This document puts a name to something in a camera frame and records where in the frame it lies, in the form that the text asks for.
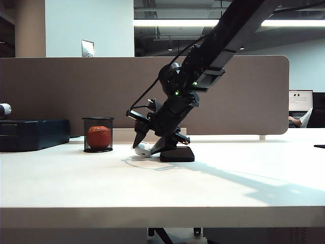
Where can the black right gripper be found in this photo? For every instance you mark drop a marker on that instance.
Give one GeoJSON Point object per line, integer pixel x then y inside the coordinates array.
{"type": "Point", "coordinates": [172, 114]}

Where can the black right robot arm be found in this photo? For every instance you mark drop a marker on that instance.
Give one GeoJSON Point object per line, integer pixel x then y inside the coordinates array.
{"type": "Point", "coordinates": [210, 45]}

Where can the dark blue plastic case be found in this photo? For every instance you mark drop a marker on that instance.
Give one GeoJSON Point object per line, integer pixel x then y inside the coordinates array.
{"type": "Point", "coordinates": [33, 134]}

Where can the black smartphone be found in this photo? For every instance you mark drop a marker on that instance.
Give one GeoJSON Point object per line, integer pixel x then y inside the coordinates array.
{"type": "Point", "coordinates": [180, 153]}

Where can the orange ball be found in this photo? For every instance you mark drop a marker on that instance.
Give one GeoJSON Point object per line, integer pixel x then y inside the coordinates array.
{"type": "Point", "coordinates": [99, 137]}

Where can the black mesh pen holder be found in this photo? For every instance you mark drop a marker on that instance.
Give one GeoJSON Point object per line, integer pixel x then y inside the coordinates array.
{"type": "Point", "coordinates": [97, 122]}

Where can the black stand leg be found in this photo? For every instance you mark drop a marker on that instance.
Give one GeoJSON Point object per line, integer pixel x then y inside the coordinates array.
{"type": "Point", "coordinates": [162, 236]}

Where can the black caster wheel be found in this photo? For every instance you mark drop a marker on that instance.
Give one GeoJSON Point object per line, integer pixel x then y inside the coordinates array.
{"type": "Point", "coordinates": [197, 231]}

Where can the brown desk divider panel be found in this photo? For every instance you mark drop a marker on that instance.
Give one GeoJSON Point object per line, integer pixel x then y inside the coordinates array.
{"type": "Point", "coordinates": [63, 89]}

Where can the white ceiling light strip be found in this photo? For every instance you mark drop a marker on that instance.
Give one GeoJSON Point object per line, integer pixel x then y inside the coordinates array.
{"type": "Point", "coordinates": [177, 23]}

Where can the white cylinder object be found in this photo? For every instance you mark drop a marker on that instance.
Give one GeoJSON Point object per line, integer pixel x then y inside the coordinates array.
{"type": "Point", "coordinates": [5, 110]}

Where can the white computer monitor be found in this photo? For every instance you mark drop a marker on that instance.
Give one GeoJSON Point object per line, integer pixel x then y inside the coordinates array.
{"type": "Point", "coordinates": [300, 99]}

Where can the person in white shirt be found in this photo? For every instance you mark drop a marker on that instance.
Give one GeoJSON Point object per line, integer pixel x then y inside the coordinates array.
{"type": "Point", "coordinates": [306, 119]}

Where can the black mouse pad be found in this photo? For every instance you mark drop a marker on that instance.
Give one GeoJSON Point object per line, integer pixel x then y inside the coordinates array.
{"type": "Point", "coordinates": [320, 146]}

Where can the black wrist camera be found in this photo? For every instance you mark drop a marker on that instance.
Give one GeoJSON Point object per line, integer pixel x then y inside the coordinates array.
{"type": "Point", "coordinates": [152, 105]}

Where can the white divider bracket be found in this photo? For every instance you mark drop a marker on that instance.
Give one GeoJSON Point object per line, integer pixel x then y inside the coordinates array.
{"type": "Point", "coordinates": [262, 138]}

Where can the silver wall plate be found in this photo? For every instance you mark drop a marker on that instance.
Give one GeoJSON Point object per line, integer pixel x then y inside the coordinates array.
{"type": "Point", "coordinates": [87, 48]}

